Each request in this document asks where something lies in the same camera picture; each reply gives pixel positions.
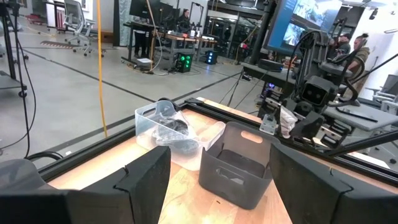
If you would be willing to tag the computer tower blue lights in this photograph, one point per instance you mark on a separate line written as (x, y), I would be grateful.
(270, 88)
(211, 57)

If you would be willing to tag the grey office chair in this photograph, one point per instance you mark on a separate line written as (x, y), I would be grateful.
(77, 25)

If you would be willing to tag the large blue-screen monitor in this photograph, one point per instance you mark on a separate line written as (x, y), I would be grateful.
(280, 31)

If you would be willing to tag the grey metal bracket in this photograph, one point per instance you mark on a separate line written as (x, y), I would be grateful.
(269, 125)

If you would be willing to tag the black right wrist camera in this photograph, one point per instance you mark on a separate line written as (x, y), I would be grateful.
(318, 91)

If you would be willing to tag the black tripod stand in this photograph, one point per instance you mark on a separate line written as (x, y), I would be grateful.
(9, 46)

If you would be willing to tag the black monitor post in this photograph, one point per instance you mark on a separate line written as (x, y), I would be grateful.
(264, 28)

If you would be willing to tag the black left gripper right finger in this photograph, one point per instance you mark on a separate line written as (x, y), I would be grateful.
(320, 202)

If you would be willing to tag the black monitor desk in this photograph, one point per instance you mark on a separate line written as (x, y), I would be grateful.
(267, 73)

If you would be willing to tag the grey side table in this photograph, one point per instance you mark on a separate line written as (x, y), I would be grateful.
(373, 119)

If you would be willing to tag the white floor box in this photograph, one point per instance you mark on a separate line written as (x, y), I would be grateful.
(144, 61)

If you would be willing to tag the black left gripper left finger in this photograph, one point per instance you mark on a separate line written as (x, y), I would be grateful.
(77, 205)

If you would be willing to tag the person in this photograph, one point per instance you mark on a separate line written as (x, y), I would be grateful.
(141, 43)
(360, 59)
(342, 43)
(184, 20)

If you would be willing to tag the black monitor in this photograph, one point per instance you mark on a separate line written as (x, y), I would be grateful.
(141, 8)

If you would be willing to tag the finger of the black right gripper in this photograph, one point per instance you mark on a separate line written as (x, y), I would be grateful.
(308, 127)

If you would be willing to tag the wooden top workbench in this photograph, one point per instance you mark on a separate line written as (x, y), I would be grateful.
(186, 39)

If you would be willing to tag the computer tower green lights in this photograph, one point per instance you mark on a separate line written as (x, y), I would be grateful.
(184, 62)

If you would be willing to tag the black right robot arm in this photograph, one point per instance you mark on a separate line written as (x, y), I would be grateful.
(314, 46)

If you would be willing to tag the smoky grey plastic bin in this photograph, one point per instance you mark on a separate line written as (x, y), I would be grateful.
(236, 193)

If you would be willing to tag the clear plastic bin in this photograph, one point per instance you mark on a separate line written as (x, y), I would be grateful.
(146, 124)

